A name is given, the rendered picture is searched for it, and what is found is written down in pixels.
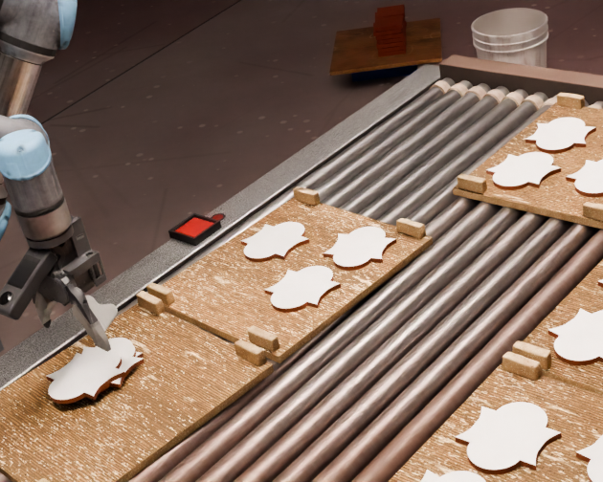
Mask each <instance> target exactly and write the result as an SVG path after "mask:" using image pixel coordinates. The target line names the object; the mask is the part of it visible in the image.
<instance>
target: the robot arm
mask: <svg viewBox="0 0 603 482"><path fill-rule="evenodd" d="M77 6H78V0H0V240H1V238H2V236H3V234H4V232H5V230H6V228H7V225H8V221H9V219H10V217H11V204H10V203H9V202H8V201H6V199H7V196H8V193H9V195H10V198H11V202H12V205H13V208H14V210H15V213H16V215H17V218H18V221H19V224H20V227H21V229H22V232H23V234H24V236H25V237H26V240H27V242H28V245H29V246H30V247H29V249H28V250H27V252H26V253H25V255H24V256H23V258H22V259H21V261H20V263H19V264H18V266H17V267H16V269H15V270H14V272H13V273H12V275H11V277H10V278H9V280H8V281H7V283H6V284H5V286H4V287H3V289H2V290H1V292H0V314H1V315H3V316H5V317H8V318H12V319H14V320H18V319H20V317H21V316H22V314H23V312H24V311H25V309H26V308H27V306H28V305H29V303H30V302H31V300H33V303H34V304H35V310H36V312H37V314H38V317H39V319H40V322H41V324H42V325H43V326H44V327H46V328H47V329H48V328H49V327H50V324H51V318H50V314H51V312H52V310H51V308H52V307H53V306H54V305H55V304H56V303H57V302H58V303H61V304H62V305H63V306H66V305H67V304H69V303H70V302H71V304H72V305H74V306H73V315H74V316H75V318H76V319H77V320H78V321H79V322H80V323H81V324H82V325H83V326H84V328H85V330H86V332H87V334H88V335H89V336H90V337H91V338H92V340H93V341H94V343H95V345H96V346H98V347H99V348H101V349H103V350H105V351H107V352H108V351H110V350H111V347H110V343H109V340H108V338H107V336H106V334H105V331H106V329H107V328H108V327H109V325H110V324H111V323H112V321H113V320H114V318H115V317H116V316H117V314H118V310H117V308H116V306H115V305H114V304H112V303H108V304H98V303H97V301H96V300H95V299H94V298H93V297H92V296H89V295H85V294H84V293H86V292H88V291H89V290H90V289H92V288H93V287H94V286H95V285H96V287H98V286H99V285H101V284H102V282H104V281H105V280H107V277H106V274H105V271H104V268H103V266H102V262H101V257H100V254H99V252H96V251H93V250H91V247H90V244H89V241H88V238H87V235H86V232H85V228H84V226H83V223H82V220H81V217H78V216H76V217H73V216H72V215H70V212H69V209H68V206H67V203H66V200H65V198H64V196H63V192H62V189H61V186H60V183H59V180H58V178H57V174H56V169H55V166H54V162H53V157H52V154H51V149H50V143H49V138H48V135H47V133H46V131H45V130H44V128H43V126H42V125H41V123H40V122H39V121H38V120H36V119H35V118H33V117H31V116H28V115H26V113H27V110H28V107H29V104H30V101H31V99H32V96H33V93H34V88H35V85H36V83H37V80H38V77H39V74H40V71H41V68H42V65H43V63H45V62H46V61H48V60H50V59H53V58H54V57H55V55H56V50H57V49H59V50H65V49H66V48H67V47H68V46H69V44H70V40H71V38H72V35H73V31H74V27H75V22H76V16H77ZM3 181H4V182H5V185H6V187H7V190H8V192H7V191H6V190H5V188H4V186H3ZM97 262H99V263H100V269H101V272H102V275H101V274H100V271H99V268H98V265H97Z"/></svg>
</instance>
